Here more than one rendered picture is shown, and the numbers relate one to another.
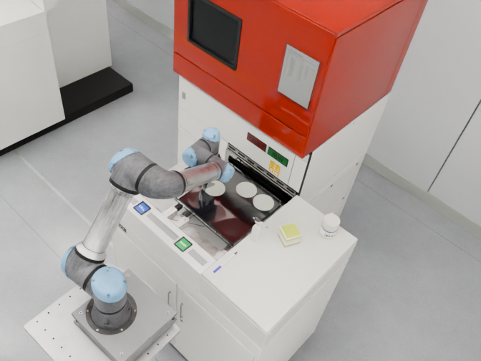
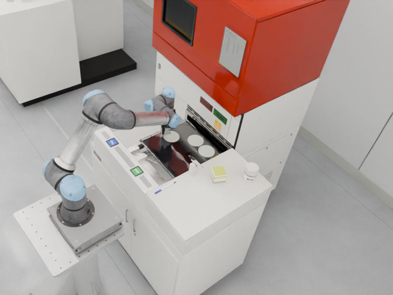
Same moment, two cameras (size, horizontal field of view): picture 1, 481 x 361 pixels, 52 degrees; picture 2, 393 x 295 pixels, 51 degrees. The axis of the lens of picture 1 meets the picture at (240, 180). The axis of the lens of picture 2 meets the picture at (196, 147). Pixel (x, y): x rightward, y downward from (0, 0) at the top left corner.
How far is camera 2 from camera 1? 39 cm
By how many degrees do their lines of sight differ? 6
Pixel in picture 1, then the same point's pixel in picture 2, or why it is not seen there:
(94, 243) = (66, 157)
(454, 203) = (378, 181)
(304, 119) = (236, 85)
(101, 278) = (68, 182)
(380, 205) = (317, 177)
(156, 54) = not seen: hidden behind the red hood
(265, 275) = (193, 201)
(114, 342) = (73, 232)
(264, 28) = (211, 13)
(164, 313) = (113, 218)
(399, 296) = (319, 247)
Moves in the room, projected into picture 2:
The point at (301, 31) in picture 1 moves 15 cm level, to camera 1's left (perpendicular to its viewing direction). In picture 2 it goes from (234, 16) to (204, 9)
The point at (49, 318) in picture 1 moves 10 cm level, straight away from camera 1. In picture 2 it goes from (31, 211) to (29, 196)
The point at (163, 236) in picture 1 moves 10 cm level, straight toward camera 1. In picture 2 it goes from (123, 164) to (120, 178)
